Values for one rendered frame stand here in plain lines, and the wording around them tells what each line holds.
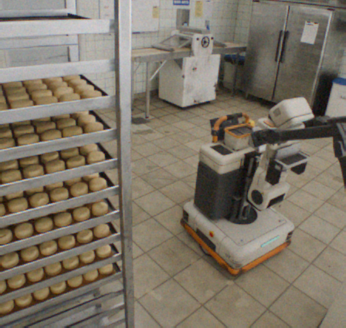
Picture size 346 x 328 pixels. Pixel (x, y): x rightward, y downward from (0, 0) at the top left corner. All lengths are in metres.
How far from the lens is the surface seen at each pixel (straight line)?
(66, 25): 0.74
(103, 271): 1.18
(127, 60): 0.76
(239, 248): 2.18
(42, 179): 0.84
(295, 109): 1.84
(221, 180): 2.11
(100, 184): 0.94
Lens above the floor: 1.76
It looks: 28 degrees down
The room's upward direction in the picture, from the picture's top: 4 degrees clockwise
